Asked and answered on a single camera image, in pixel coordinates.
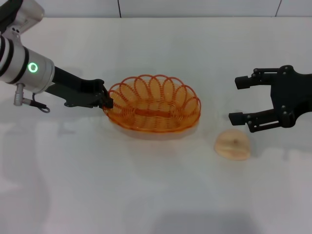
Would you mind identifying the orange woven plastic basket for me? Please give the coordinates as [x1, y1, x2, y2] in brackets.
[105, 74, 202, 134]

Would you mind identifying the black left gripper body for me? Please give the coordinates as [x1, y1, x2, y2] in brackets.
[44, 65, 105, 109]

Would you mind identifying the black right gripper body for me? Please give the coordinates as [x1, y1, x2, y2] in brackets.
[270, 64, 312, 129]

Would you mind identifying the dark left arm cable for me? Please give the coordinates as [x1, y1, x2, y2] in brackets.
[22, 92, 51, 114]

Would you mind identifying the pale round bread bun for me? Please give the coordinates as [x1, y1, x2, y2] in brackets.
[214, 129, 251, 161]

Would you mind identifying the grey left arm cable plug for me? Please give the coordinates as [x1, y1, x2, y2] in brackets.
[13, 82, 25, 107]

